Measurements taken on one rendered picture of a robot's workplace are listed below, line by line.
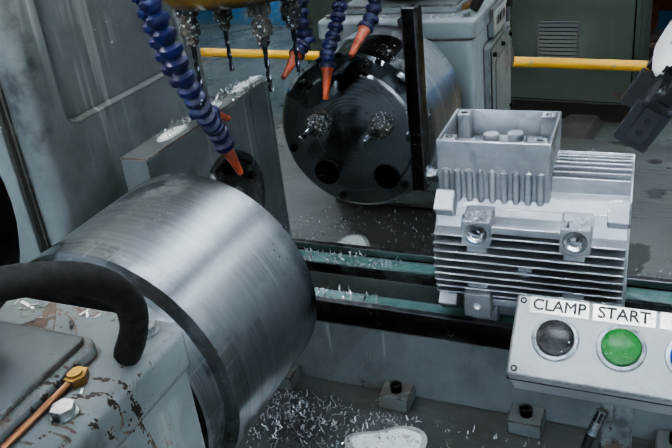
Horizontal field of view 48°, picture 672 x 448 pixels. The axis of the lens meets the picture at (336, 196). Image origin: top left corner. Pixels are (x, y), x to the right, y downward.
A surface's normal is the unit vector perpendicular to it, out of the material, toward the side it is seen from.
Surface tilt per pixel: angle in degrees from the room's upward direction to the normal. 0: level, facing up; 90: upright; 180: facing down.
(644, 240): 0
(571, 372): 38
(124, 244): 13
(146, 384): 90
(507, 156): 90
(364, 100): 90
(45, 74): 90
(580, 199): 32
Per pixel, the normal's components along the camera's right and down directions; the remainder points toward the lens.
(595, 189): -0.36, 0.41
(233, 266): 0.64, -0.51
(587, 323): -0.32, -0.44
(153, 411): 0.92, 0.07
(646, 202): -0.11, -0.90
